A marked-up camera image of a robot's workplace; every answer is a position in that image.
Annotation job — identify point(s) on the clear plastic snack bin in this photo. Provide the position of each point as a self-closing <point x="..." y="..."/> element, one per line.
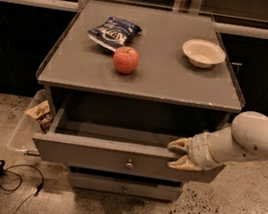
<point x="21" y="140"/>

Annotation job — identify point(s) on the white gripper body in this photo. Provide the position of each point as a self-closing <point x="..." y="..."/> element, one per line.
<point x="200" y="152"/>

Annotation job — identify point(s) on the red apple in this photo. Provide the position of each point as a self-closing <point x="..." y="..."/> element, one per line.
<point x="126" y="60"/>

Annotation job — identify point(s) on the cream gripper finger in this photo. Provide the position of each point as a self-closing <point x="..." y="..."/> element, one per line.
<point x="179" y="145"/>
<point x="183" y="163"/>

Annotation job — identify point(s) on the tan snack packet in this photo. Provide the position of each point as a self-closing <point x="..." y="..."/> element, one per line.
<point x="42" y="115"/>

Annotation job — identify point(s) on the grey drawer cabinet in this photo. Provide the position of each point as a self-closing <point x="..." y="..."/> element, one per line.
<point x="166" y="94"/>

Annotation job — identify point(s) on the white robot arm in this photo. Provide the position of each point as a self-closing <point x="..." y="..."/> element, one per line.
<point x="245" y="139"/>

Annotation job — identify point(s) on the blue chip bag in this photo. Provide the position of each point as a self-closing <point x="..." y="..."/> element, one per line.
<point x="114" y="33"/>

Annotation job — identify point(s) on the white paper bowl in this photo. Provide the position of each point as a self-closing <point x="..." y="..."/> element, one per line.
<point x="202" y="53"/>

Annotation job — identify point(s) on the grey bottom drawer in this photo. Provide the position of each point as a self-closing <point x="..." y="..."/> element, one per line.
<point x="109" y="184"/>

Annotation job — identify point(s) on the grey drawer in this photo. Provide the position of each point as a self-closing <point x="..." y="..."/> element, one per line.
<point x="109" y="184"/>
<point x="111" y="149"/>

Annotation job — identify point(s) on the grey top drawer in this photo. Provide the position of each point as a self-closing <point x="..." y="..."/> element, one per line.
<point x="111" y="149"/>

